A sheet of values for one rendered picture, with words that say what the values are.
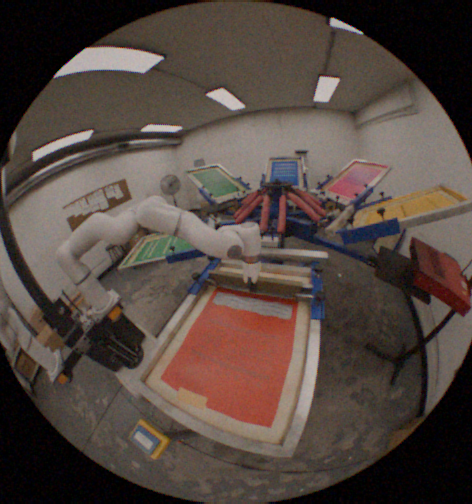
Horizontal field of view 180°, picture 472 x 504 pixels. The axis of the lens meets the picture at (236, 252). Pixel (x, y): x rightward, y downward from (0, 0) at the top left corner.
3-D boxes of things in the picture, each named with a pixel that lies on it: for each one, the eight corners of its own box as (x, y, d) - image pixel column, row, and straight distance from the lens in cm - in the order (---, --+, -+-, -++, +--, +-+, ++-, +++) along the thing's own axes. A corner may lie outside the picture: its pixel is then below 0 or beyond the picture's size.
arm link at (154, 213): (102, 243, 51) (120, 226, 63) (165, 262, 47) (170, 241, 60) (108, 190, 45) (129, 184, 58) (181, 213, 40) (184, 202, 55)
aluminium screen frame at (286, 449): (289, 454, 59) (291, 457, 55) (134, 383, 72) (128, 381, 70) (316, 273, 83) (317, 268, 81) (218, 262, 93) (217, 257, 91)
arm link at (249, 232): (216, 237, 44) (212, 226, 53) (223, 265, 49) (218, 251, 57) (262, 225, 47) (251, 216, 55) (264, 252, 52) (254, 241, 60)
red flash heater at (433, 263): (456, 277, 166) (462, 264, 162) (464, 322, 134) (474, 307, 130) (407, 248, 139) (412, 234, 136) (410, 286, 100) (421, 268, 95)
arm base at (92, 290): (90, 305, 87) (70, 281, 82) (107, 288, 87) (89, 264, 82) (98, 319, 74) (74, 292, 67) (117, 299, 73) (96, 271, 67)
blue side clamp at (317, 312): (319, 327, 65) (324, 318, 60) (307, 325, 64) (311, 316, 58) (318, 276, 84) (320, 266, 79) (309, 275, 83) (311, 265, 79)
